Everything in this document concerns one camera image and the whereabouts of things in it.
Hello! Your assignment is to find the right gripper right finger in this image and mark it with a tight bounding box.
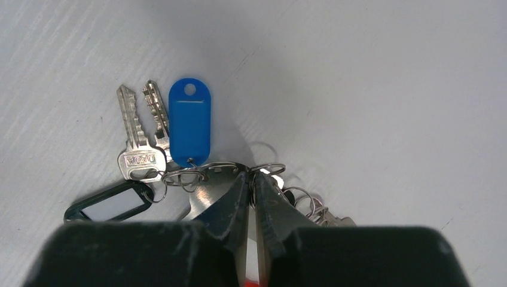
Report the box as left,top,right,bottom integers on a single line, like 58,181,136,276
253,172,316,286

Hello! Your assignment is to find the black key tag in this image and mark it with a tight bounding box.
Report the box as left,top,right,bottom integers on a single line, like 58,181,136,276
63,181,154,223

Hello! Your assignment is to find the blue key tag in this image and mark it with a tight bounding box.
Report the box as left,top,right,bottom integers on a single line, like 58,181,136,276
168,78,212,168

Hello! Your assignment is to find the key organizer with red handle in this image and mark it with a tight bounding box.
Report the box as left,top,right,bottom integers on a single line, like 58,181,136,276
162,160,358,287

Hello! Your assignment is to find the silver DADA key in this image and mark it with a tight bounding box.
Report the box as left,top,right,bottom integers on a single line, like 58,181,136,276
117,84,166,183

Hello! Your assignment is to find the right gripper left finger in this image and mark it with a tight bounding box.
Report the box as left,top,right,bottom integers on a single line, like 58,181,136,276
197,172,249,286

